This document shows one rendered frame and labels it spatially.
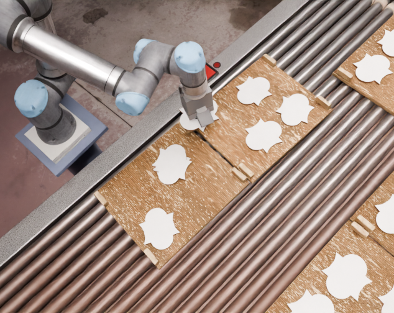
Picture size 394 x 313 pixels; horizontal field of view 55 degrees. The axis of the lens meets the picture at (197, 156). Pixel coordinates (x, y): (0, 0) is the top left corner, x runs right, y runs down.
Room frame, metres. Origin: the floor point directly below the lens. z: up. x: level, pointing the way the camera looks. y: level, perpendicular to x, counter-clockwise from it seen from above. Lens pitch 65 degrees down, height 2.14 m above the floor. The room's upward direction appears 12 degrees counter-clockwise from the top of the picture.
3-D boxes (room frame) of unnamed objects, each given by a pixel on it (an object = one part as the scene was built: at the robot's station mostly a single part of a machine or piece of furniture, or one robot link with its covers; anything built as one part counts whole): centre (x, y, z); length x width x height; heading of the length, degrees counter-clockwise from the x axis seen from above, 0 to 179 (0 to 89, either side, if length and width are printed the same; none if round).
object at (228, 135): (0.68, -0.25, 0.93); 0.41 x 0.35 x 0.02; 121
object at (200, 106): (0.62, -0.04, 1.18); 0.12 x 0.09 x 0.16; 14
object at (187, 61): (0.65, -0.03, 1.33); 0.09 x 0.08 x 0.11; 57
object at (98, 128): (0.82, 0.51, 0.44); 0.38 x 0.38 x 0.87; 38
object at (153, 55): (0.68, 0.06, 1.33); 0.11 x 0.11 x 0.08; 57
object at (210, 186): (0.47, 0.11, 0.93); 0.41 x 0.35 x 0.02; 123
